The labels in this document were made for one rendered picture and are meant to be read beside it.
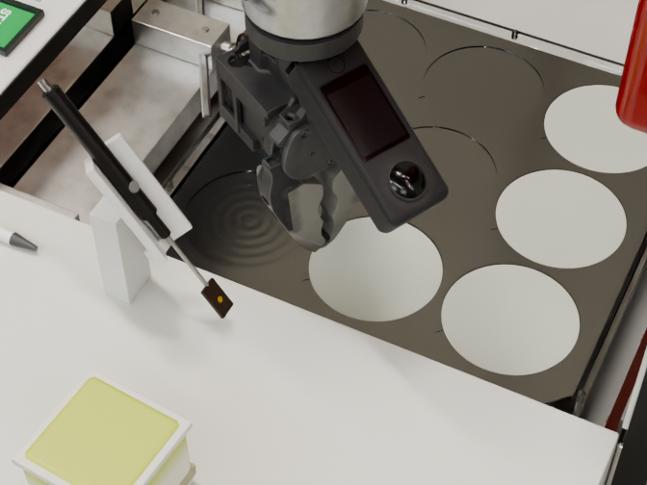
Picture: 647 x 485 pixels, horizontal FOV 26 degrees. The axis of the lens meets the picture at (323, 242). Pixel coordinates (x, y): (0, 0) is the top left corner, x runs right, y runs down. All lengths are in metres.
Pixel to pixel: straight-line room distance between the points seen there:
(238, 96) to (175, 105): 0.31
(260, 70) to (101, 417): 0.24
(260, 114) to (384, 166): 0.09
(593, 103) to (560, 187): 0.10
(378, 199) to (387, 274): 0.23
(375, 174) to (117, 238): 0.18
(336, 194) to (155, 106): 0.31
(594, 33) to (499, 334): 0.44
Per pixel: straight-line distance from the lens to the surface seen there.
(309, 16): 0.80
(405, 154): 0.84
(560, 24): 1.38
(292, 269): 1.05
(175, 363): 0.93
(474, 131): 1.16
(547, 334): 1.03
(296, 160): 0.88
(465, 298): 1.04
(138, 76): 1.23
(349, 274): 1.05
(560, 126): 1.17
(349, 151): 0.83
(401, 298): 1.04
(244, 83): 0.89
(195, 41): 1.22
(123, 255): 0.92
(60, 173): 1.16
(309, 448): 0.89
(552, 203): 1.11
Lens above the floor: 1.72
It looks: 50 degrees down
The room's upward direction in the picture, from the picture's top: straight up
